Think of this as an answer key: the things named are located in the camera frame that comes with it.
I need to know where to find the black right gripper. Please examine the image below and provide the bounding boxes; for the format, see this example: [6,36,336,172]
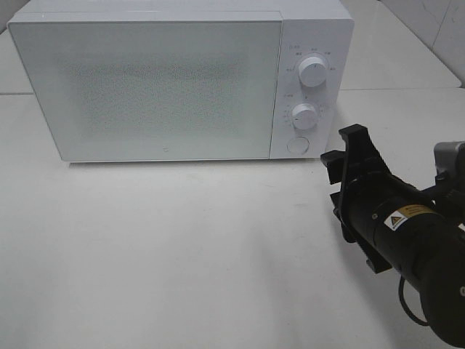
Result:
[320,124,464,275]

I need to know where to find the white microwave knob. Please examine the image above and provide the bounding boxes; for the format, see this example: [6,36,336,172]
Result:
[298,54,328,87]
[291,103,319,130]

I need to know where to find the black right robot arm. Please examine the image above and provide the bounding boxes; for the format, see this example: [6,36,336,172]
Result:
[320,124,464,348]

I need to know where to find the white round door button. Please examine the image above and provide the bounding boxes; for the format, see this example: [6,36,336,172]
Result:
[287,137,310,156]

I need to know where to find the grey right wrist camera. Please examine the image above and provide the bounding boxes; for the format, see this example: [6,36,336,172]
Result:
[434,141,464,177]

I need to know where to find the white microwave oven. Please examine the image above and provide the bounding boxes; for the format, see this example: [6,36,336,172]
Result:
[7,1,355,162]

